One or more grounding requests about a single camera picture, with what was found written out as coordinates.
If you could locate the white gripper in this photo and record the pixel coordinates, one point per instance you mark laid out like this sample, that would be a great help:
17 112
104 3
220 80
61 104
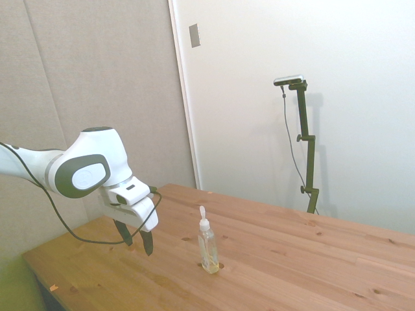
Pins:
137 215

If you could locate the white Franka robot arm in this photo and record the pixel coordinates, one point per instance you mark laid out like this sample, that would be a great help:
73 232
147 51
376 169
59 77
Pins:
90 152

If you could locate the clear sanitizer pump bottle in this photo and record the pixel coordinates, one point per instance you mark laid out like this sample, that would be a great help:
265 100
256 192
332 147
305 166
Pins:
208 249

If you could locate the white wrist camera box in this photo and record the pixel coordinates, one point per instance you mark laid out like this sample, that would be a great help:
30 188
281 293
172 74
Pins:
128 192

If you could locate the white door frame trim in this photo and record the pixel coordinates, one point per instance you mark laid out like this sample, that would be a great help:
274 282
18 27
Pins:
184 94

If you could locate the dark green camera stand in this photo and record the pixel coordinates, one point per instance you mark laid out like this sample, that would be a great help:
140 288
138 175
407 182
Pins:
306 142

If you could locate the grey wall switch plate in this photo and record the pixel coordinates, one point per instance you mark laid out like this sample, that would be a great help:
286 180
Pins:
194 35

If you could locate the grey exterior stereo camera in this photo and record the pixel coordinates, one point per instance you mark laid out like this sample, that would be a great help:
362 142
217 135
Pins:
288 79

